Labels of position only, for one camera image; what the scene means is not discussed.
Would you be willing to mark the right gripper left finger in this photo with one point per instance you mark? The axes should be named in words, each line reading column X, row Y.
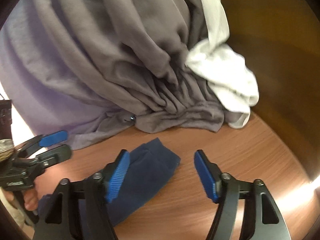
column 61, row 216

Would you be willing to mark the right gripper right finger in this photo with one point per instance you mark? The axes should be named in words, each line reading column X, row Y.
column 262, row 218

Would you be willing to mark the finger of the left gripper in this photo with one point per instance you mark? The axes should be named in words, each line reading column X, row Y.
column 51, row 157
column 41, row 141

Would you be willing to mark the navy blue pants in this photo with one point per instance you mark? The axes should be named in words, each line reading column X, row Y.
column 151, row 167

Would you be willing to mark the person's left hand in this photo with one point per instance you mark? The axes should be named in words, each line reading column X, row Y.
column 44, row 184

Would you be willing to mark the lavender hanging garment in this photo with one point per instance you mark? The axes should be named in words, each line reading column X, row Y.
column 46, row 93

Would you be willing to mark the grey hanging garment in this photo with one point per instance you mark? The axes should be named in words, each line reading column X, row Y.
column 133, row 52

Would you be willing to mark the white hanging garment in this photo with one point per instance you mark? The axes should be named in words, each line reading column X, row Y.
column 225, row 70

